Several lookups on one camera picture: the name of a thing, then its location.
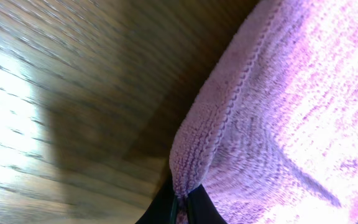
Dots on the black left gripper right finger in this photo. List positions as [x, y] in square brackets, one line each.
[200, 209]

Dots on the purple microfiber cloth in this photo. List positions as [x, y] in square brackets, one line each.
[272, 135]

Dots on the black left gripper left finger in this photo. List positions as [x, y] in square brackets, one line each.
[163, 208]

